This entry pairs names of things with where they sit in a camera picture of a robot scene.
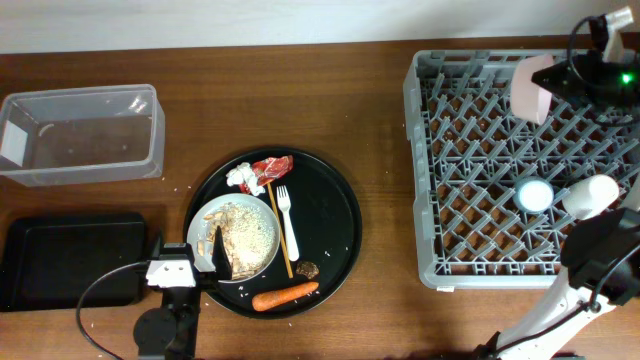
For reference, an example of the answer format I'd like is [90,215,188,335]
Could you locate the rice and food scraps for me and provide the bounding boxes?
[197,201,277,281]

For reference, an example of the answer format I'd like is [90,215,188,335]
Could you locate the pink bowl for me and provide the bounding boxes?
[510,54,554,125]

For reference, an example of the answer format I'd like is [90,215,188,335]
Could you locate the white round plate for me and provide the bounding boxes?
[186,193,282,285]

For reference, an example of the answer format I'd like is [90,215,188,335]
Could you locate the orange carrot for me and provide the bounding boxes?
[252,282,319,312]

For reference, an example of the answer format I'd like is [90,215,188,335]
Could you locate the brown food lump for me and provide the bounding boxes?
[295,261,319,280]

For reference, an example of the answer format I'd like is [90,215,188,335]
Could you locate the white tissue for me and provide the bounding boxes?
[226,162,265,196]

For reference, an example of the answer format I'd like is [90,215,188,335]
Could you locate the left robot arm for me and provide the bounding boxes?
[133,228,232,359]

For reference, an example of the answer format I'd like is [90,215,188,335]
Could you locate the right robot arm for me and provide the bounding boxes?
[471,7,639,359]

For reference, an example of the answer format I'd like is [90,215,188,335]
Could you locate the grey dishwasher rack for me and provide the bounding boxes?
[403,50,639,291]

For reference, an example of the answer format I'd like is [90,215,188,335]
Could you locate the wooden chopstick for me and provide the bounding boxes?
[266,183,293,279]

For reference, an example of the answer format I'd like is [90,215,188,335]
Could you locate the white plastic fork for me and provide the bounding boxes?
[276,185,300,262]

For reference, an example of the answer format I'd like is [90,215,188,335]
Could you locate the red crumpled wrapper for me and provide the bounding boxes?
[250,155,294,188]

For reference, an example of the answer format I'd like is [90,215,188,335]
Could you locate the round black serving tray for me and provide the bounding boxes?
[184,147,362,319]

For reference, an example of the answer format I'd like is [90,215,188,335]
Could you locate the white cup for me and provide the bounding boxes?
[562,174,620,220]

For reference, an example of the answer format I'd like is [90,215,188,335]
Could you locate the light blue cup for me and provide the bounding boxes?
[513,177,555,214]

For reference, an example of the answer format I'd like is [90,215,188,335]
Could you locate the black rectangular tray bin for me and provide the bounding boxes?
[1,213,146,312]

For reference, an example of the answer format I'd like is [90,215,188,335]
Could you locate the clear plastic bin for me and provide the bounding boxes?
[1,84,165,187]

